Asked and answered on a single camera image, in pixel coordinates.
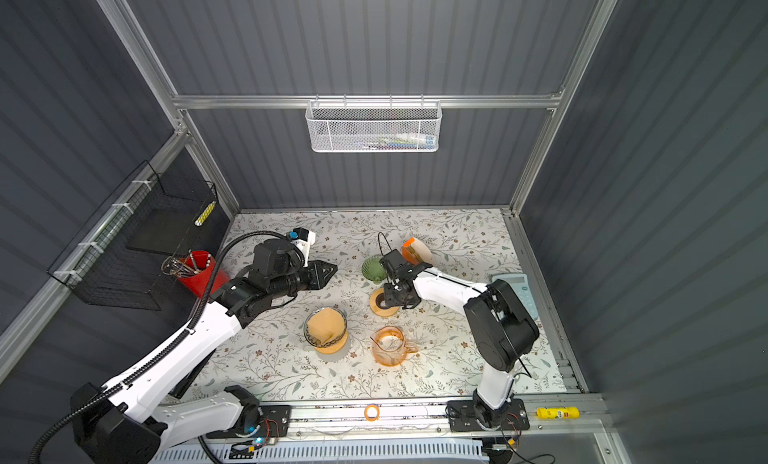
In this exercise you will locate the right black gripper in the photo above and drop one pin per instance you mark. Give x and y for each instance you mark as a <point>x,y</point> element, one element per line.
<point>390,300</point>

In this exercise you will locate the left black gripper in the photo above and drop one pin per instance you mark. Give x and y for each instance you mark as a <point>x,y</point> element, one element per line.
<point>322,280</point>

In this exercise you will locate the grey glass dripper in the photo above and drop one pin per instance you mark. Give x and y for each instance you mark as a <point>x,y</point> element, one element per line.
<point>324,338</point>

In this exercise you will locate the orange glass pitcher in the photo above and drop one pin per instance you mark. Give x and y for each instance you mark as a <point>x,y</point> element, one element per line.
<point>390,347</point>

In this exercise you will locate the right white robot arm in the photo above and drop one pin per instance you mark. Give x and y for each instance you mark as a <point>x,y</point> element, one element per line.
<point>502,328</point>

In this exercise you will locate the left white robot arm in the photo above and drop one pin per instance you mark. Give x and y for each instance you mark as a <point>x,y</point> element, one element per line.
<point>125,422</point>

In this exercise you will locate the green glass dripper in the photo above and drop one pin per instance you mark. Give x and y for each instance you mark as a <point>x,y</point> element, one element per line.
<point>373,270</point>

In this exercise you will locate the orange coffee filter box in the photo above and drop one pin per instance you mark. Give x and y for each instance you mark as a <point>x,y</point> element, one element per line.
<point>415,252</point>

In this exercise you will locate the light blue calculator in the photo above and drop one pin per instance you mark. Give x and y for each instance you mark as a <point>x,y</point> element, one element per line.
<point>520,285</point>

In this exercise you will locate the red cup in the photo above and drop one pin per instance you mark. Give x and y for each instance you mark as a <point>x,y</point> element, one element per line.
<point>202,264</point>

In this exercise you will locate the orange tape roll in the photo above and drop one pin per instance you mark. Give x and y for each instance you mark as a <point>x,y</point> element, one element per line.
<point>372,413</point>

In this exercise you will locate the yellow marker in basket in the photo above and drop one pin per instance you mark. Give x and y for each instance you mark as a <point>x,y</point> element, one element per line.
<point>204,215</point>

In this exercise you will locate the yellow glue stick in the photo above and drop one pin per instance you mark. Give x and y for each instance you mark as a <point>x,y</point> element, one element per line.
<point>554,413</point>

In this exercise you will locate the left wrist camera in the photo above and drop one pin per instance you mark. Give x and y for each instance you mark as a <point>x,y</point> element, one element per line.
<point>303,239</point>

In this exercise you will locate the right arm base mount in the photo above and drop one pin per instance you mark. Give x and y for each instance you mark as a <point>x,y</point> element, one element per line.
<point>470,415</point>

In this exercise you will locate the white wire basket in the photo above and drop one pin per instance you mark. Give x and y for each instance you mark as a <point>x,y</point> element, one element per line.
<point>382,129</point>

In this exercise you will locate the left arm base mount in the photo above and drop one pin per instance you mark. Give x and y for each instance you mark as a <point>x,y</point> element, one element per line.
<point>267,421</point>

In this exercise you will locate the black wire basket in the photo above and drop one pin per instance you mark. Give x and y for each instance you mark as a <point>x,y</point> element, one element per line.
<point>119,262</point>

